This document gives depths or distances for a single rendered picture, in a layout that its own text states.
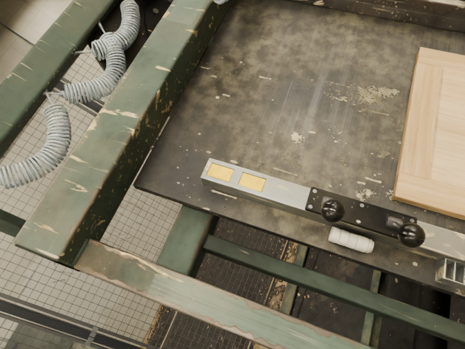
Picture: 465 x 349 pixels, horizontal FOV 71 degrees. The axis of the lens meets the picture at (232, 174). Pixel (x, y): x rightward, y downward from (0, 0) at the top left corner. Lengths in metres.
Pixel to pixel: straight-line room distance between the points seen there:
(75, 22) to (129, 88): 0.56
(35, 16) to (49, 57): 4.68
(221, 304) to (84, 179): 0.35
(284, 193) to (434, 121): 0.39
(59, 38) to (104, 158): 0.65
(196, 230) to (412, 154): 0.49
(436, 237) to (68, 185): 0.69
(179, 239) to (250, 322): 0.24
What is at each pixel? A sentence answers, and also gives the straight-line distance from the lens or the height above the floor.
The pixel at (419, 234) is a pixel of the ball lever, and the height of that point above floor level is 1.43.
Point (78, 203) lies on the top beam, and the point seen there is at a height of 1.85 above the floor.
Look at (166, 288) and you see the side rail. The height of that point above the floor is 1.66.
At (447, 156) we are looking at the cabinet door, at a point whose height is 1.28.
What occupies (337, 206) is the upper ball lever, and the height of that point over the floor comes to 1.53.
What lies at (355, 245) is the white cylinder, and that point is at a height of 1.40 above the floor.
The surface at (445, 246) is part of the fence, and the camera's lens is 0.71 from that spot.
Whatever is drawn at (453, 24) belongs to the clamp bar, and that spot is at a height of 1.29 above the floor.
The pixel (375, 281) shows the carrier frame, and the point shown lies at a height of 0.18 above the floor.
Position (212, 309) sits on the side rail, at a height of 1.59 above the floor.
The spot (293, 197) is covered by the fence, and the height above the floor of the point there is 1.52.
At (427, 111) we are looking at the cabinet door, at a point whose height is 1.32.
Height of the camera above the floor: 1.86
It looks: 20 degrees down
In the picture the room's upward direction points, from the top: 58 degrees counter-clockwise
